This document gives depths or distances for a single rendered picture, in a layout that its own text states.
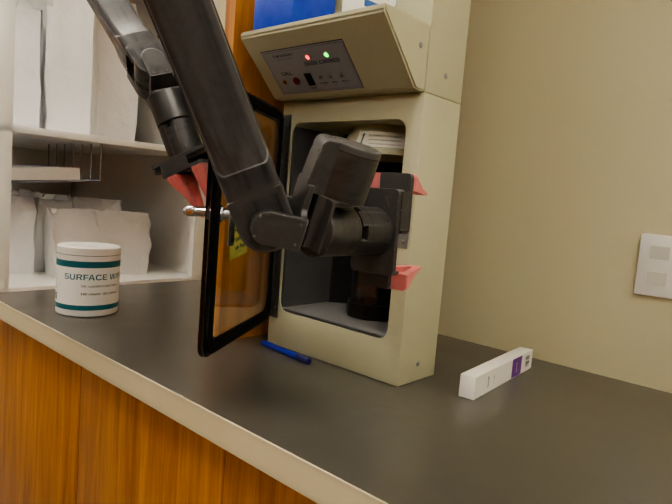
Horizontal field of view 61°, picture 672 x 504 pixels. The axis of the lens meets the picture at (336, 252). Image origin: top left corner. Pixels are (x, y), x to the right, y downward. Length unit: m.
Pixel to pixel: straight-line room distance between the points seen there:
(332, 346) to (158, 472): 0.35
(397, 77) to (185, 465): 0.67
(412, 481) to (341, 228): 0.28
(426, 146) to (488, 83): 0.47
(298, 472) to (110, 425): 0.51
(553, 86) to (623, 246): 0.36
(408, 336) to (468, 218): 0.48
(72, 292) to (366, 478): 0.85
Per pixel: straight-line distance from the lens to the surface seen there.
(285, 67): 1.03
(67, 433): 1.30
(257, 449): 0.74
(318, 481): 0.67
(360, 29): 0.89
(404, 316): 0.92
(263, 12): 1.05
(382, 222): 0.65
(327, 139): 0.58
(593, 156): 1.25
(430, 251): 0.96
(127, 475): 1.10
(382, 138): 0.99
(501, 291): 1.31
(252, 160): 0.55
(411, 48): 0.89
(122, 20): 1.06
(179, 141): 0.92
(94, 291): 1.32
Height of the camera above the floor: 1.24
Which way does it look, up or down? 6 degrees down
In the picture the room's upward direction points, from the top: 5 degrees clockwise
